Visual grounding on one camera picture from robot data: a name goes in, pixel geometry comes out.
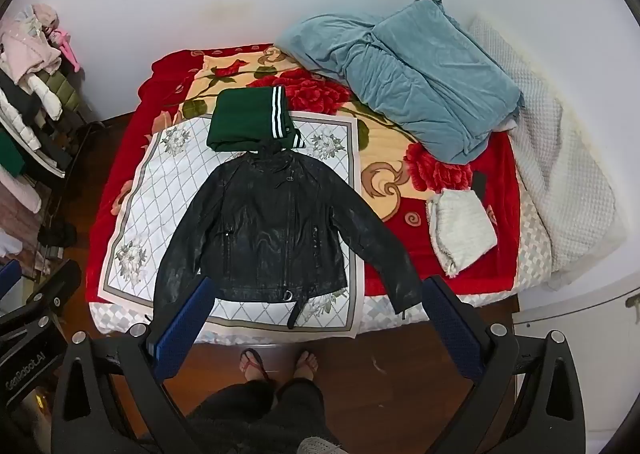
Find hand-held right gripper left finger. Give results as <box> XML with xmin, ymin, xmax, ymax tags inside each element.
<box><xmin>50</xmin><ymin>276</ymin><xmax>218</xmax><ymax>454</ymax></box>

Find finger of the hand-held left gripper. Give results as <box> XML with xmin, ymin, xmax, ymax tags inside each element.
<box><xmin>0</xmin><ymin>260</ymin><xmax>22</xmax><ymax>305</ymax></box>
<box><xmin>22</xmin><ymin>259</ymin><xmax>83</xmax><ymax>335</ymax></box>

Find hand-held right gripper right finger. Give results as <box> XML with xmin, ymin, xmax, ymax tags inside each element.
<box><xmin>422</xmin><ymin>275</ymin><xmax>586</xmax><ymax>454</ymax></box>

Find black leather jacket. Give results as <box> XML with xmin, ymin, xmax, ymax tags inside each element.
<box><xmin>152</xmin><ymin>141</ymin><xmax>426</xmax><ymax>331</ymax></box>

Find clothes rack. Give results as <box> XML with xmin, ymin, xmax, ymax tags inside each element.
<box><xmin>0</xmin><ymin>4</ymin><xmax>107</xmax><ymax>280</ymax></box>

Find person's left foot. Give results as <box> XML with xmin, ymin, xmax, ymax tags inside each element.
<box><xmin>239</xmin><ymin>348</ymin><xmax>275</xmax><ymax>383</ymax></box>

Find person's foot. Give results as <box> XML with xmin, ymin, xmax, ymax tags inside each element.
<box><xmin>291</xmin><ymin>350</ymin><xmax>319</xmax><ymax>383</ymax></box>
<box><xmin>239</xmin><ymin>348</ymin><xmax>275</xmax><ymax>383</ymax></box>

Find white folded garment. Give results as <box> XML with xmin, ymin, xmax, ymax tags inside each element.
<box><xmin>426</xmin><ymin>189</ymin><xmax>498</xmax><ymax>278</ymax></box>

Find person's legs in dark pants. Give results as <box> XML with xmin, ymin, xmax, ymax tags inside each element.
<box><xmin>186</xmin><ymin>376</ymin><xmax>342</xmax><ymax>454</ymax></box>

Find green cloth on rack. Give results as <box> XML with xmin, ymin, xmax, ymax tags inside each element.
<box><xmin>0</xmin><ymin>129</ymin><xmax>27</xmax><ymax>178</ymax></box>

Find person's right foot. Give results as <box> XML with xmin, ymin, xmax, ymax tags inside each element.
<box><xmin>291</xmin><ymin>350</ymin><xmax>319</xmax><ymax>383</ymax></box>

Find white floral patterned cloth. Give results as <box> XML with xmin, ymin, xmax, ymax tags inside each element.
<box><xmin>97</xmin><ymin>111</ymin><xmax>368</xmax><ymax>339</ymax></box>

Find white cabinet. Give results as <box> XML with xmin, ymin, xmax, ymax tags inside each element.
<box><xmin>514</xmin><ymin>274</ymin><xmax>640</xmax><ymax>440</ymax></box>

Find red floral blanket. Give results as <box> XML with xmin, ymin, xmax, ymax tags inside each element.
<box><xmin>85</xmin><ymin>45</ymin><xmax>521</xmax><ymax>307</ymax></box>

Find white waffle quilt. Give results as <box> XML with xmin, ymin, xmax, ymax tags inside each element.
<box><xmin>467</xmin><ymin>11</ymin><xmax>628</xmax><ymax>287</ymax></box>

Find green garment with white stripes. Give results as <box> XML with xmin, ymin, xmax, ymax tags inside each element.
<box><xmin>206</xmin><ymin>85</ymin><xmax>306</xmax><ymax>153</ymax></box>

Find pink garment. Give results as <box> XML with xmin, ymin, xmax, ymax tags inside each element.
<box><xmin>0</xmin><ymin>4</ymin><xmax>81</xmax><ymax>87</ymax></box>

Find blue quilt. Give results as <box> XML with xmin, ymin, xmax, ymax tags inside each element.
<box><xmin>275</xmin><ymin>0</ymin><xmax>525</xmax><ymax>165</ymax></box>

